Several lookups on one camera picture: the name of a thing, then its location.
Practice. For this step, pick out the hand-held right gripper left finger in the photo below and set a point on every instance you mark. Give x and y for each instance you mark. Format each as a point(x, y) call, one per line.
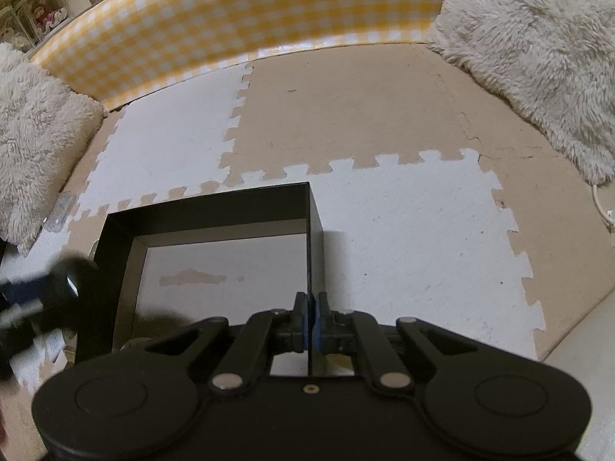
point(303, 322)

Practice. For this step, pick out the white paper sheet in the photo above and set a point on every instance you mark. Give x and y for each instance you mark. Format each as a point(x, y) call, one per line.
point(56, 345)

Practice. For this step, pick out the white fluffy cushion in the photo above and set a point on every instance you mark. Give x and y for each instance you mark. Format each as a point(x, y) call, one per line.
point(38, 144)
point(538, 48)

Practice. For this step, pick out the clear plastic piece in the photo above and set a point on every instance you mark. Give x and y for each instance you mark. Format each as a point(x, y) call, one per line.
point(60, 211)

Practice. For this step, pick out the beige white foam puzzle mat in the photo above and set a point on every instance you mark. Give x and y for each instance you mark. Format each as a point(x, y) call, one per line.
point(408, 225)

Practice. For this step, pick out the clear display case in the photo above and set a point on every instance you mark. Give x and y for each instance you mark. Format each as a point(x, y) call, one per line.
point(43, 9)

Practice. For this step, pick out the black box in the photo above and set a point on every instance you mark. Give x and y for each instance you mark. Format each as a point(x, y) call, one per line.
point(216, 206)

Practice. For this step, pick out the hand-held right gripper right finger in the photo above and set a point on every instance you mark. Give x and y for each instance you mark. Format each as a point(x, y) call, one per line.
point(318, 322)

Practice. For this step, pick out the yellow striped mattress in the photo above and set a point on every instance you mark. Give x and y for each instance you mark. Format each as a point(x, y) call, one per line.
point(216, 24)

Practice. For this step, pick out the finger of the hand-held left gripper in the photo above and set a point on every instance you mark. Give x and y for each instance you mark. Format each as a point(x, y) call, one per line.
point(72, 288)

